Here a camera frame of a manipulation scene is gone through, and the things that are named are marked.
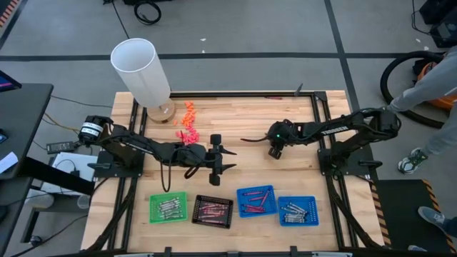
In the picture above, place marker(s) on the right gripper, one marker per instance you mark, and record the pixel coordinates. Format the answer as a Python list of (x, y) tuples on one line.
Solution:
[(276, 142)]

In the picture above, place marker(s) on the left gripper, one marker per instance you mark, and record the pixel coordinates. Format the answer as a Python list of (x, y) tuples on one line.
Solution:
[(214, 160)]

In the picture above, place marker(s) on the magenta crayon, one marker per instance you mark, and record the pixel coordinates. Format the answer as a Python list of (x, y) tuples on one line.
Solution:
[(252, 193), (255, 198), (273, 98), (264, 198), (252, 206), (255, 211)]

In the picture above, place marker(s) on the pink crayon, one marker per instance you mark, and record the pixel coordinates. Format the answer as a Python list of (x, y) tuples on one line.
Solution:
[(213, 221), (210, 216), (215, 205), (214, 211)]

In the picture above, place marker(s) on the light grey crayon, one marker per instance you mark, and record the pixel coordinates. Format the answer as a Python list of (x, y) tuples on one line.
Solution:
[(172, 216), (168, 203), (167, 207), (170, 213), (168, 200), (169, 210)]

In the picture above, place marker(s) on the blue plastic basket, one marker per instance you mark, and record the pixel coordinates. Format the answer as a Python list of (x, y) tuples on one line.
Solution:
[(271, 212), (312, 221)]

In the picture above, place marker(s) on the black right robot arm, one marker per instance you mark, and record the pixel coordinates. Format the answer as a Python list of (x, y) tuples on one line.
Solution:
[(332, 130)]

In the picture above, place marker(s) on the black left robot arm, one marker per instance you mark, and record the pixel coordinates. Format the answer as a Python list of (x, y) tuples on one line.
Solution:
[(143, 146)]

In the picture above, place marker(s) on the black plastic basket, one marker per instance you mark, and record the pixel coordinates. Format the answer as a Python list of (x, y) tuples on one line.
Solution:
[(200, 218)]

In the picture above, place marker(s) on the round wooden lamp base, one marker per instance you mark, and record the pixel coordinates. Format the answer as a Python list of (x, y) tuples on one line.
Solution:
[(166, 113)]

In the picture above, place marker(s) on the green plastic basket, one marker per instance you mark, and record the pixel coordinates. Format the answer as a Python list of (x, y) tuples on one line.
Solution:
[(153, 219)]

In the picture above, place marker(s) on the white cylindrical lamp shade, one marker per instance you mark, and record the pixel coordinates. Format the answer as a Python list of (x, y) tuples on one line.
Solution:
[(143, 75)]

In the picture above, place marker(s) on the white flat box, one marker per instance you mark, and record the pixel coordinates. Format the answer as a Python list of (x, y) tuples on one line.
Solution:
[(84, 162)]

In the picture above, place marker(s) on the clear plastic cup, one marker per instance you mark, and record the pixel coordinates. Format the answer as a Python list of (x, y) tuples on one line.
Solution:
[(83, 201)]

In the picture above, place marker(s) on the small black adapter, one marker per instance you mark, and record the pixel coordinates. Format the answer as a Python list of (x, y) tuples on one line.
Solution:
[(75, 173)]

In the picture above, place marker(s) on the person's shoe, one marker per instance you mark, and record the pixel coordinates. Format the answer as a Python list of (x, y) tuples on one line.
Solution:
[(432, 216), (416, 247), (412, 160)]

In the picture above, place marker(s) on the black mat yellow stripes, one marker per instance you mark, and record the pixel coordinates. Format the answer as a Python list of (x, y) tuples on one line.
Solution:
[(403, 214)]

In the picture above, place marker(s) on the black power brick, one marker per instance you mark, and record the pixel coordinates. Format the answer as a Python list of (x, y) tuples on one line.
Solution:
[(60, 146)]

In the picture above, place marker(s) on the black desk beam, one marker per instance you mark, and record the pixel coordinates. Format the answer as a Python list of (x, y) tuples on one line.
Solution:
[(57, 175)]

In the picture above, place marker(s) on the black box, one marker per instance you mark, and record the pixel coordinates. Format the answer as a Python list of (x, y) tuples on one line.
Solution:
[(146, 1)]

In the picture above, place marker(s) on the person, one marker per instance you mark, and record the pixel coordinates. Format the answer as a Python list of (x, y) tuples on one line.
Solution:
[(428, 85), (450, 226)]

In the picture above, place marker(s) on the orange vacuum cleaner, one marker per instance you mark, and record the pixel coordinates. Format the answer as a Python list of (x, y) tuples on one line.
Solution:
[(446, 103)]

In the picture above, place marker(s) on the black desk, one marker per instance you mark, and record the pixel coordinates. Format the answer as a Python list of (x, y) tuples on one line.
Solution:
[(25, 118)]

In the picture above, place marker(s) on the white paper sheet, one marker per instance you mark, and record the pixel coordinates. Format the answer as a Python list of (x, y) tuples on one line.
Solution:
[(6, 162)]

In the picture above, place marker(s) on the small black desk device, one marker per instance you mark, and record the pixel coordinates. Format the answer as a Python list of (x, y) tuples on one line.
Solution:
[(1, 136)]

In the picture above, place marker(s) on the dark monitor screen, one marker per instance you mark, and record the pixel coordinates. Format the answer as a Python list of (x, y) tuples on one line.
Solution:
[(6, 83)]

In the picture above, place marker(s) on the orange black hazard tape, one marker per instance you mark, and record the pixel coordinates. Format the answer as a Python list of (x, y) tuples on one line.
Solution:
[(8, 12)]

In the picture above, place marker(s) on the black metal table frame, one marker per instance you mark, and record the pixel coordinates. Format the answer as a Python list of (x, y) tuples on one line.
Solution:
[(242, 94)]

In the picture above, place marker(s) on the black frame clamp lever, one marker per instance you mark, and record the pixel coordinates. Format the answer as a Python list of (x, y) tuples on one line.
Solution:
[(298, 90)]

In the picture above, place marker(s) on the silver aluminium rail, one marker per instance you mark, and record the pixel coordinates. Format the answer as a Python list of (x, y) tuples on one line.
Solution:
[(332, 255), (134, 255)]

